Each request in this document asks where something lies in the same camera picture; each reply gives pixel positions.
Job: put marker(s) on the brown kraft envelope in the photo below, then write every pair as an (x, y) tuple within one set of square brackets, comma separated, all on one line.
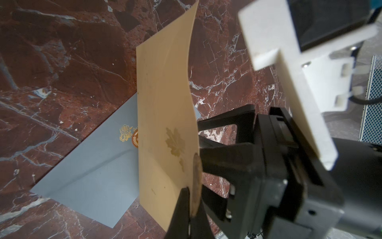
[(167, 123)]

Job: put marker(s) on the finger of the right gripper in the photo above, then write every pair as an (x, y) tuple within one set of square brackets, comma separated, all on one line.
[(243, 117)]

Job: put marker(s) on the white wire mesh basket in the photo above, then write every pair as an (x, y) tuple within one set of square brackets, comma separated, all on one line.
[(371, 125)]

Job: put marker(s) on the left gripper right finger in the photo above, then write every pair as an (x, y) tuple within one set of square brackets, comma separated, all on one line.
[(199, 225)]

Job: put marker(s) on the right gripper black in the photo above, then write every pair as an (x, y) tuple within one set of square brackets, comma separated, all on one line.
[(278, 186)]

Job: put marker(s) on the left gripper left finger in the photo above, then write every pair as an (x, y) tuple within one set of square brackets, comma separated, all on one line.
[(179, 226)]

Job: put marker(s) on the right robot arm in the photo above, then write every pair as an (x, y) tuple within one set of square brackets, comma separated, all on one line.
[(358, 174)]

